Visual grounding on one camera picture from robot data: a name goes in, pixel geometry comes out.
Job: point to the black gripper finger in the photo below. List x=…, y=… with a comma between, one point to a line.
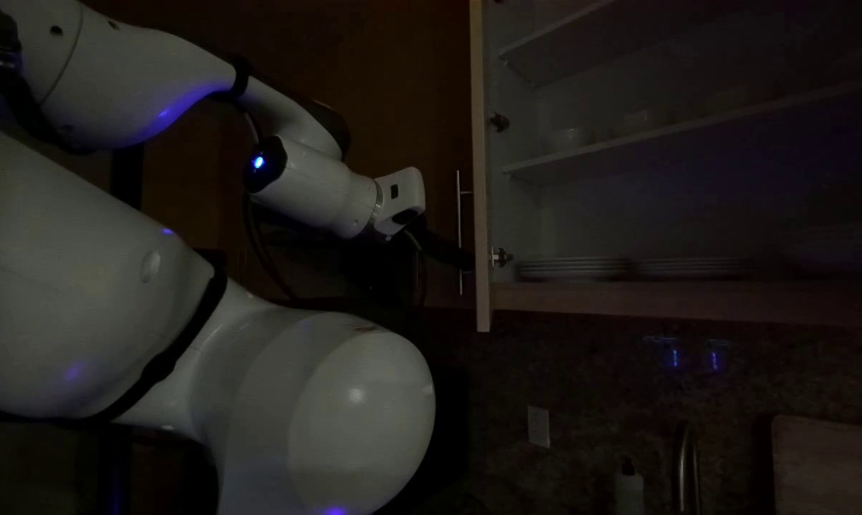
x=459, y=259

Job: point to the soap dispenser bottle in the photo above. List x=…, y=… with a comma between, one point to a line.
x=629, y=488

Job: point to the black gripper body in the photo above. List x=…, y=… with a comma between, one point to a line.
x=424, y=232

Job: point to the pale cutting board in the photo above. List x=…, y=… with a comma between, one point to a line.
x=831, y=466

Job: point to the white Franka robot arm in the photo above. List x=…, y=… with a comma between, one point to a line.
x=115, y=286

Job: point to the plain wooden cabinet door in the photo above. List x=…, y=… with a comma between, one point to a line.
x=403, y=96

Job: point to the metal cabinet hinge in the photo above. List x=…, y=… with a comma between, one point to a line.
x=497, y=122
x=502, y=259

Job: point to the blue indicator light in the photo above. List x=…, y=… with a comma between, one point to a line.
x=675, y=358
x=715, y=358

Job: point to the white wall outlet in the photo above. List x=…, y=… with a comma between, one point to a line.
x=539, y=426

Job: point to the curved metal faucet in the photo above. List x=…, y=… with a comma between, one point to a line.
x=689, y=466

